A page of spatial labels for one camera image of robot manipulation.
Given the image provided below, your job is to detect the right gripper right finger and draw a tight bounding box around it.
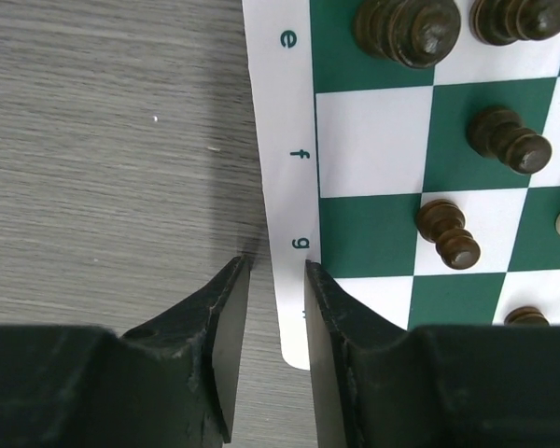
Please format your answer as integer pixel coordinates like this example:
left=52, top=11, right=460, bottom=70
left=304, top=261, right=560, bottom=447

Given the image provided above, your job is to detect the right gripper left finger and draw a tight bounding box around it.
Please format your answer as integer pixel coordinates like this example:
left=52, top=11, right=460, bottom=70
left=0, top=256, right=251, bottom=447

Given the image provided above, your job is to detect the green white chess board mat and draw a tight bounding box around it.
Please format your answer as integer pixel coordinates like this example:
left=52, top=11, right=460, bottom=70
left=243, top=1, right=560, bottom=369

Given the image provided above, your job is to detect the dark chess piece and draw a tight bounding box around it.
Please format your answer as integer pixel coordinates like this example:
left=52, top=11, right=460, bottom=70
left=469, top=0, right=560, bottom=46
left=352, top=0, right=461, bottom=69
left=504, top=306, right=550, bottom=326

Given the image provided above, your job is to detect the dark chess pawn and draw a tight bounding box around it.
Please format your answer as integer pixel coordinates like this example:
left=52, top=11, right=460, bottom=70
left=415, top=199, right=481, bottom=271
left=466, top=105, right=553, bottom=175

